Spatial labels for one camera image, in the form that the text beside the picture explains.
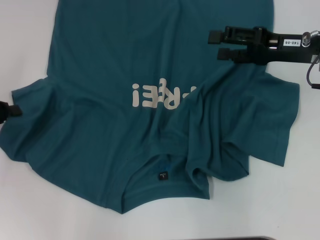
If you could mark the teal t-shirt with beige print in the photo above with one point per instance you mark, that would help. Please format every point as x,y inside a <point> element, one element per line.
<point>112,62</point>

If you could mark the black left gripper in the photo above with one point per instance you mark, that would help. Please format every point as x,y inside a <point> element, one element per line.
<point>3,112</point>

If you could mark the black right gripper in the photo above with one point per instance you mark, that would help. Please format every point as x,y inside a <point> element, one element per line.
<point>287,53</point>

